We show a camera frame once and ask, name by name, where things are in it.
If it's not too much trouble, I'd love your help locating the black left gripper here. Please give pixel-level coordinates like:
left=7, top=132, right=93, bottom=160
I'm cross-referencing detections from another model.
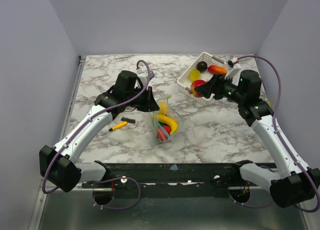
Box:
left=125, top=86, right=160, bottom=112

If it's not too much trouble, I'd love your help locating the yellow toy lemon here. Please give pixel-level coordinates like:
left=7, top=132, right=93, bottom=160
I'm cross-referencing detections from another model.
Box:
left=158, top=101, right=169, bottom=115

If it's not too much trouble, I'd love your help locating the red toy apple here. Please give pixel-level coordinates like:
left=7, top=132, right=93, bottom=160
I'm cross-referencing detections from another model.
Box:
left=189, top=80, right=206, bottom=98

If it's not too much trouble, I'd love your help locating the yellow toy banana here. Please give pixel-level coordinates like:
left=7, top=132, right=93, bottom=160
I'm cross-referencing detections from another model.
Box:
left=155, top=114, right=178, bottom=135

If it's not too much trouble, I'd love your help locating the clear zip top bag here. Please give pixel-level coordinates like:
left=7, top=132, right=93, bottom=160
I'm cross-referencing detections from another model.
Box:
left=148, top=95, right=185, bottom=143

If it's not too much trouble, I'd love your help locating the red toy tomato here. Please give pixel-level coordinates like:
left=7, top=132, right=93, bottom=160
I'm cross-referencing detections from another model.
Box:
left=156, top=127, right=171, bottom=142

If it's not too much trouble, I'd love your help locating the toy bok choy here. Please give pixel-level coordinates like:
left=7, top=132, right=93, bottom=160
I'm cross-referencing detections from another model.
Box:
left=151, top=117, right=163, bottom=142

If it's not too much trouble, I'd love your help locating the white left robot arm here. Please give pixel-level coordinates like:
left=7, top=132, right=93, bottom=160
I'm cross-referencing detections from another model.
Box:
left=39, top=70, right=159, bottom=192

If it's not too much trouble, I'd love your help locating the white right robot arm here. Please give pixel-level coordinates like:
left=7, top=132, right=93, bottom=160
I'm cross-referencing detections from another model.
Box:
left=193, top=70, right=320, bottom=208

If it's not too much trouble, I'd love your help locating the yellow toy starfruit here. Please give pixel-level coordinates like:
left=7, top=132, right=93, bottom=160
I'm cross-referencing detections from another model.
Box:
left=189, top=69, right=201, bottom=82

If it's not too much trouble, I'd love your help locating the white perforated plastic basket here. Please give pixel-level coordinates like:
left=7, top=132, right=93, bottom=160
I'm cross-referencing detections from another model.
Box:
left=176, top=52, right=234, bottom=103

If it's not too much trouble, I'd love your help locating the dark toy avocado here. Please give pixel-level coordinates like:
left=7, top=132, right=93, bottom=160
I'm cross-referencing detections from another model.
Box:
left=196, top=61, right=208, bottom=73

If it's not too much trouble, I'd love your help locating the black screwdriver bit holder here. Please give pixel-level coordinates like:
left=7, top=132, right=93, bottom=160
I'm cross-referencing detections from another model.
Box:
left=121, top=117, right=136, bottom=124

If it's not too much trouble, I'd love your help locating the black yellow brush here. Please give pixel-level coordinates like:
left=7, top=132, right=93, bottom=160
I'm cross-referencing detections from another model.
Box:
left=108, top=121, right=128, bottom=132

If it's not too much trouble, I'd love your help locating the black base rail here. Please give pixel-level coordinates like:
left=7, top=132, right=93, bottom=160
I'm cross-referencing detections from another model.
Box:
left=72, top=162, right=261, bottom=198

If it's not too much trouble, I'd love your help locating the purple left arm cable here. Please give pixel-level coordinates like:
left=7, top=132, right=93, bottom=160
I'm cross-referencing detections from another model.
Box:
left=41, top=60, right=152, bottom=210

